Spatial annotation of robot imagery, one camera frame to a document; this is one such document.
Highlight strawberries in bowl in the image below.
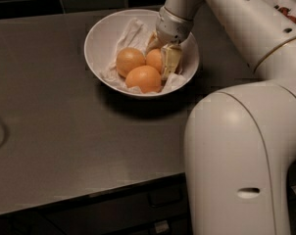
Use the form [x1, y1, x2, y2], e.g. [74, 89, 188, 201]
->
[275, 5, 296, 24]

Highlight black drawer handle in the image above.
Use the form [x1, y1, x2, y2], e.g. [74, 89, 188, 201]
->
[147, 188, 183, 208]

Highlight lower drawer label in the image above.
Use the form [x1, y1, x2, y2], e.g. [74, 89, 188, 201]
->
[154, 220, 170, 234]

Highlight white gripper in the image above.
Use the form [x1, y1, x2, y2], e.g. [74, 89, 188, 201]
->
[146, 6, 193, 80]

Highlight white crumpled paper towel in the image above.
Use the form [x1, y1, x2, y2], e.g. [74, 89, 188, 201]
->
[102, 18, 186, 95]

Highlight dark upper cabinet drawer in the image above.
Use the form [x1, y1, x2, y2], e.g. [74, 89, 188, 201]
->
[46, 177, 191, 235]

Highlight orange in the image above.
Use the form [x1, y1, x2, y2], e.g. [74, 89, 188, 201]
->
[146, 49, 163, 72]
[125, 66, 162, 93]
[116, 47, 145, 77]

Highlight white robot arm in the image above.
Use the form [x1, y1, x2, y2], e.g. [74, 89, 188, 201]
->
[156, 0, 296, 235]

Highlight white ceramic bowl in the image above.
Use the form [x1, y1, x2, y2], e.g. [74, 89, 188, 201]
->
[84, 9, 200, 99]

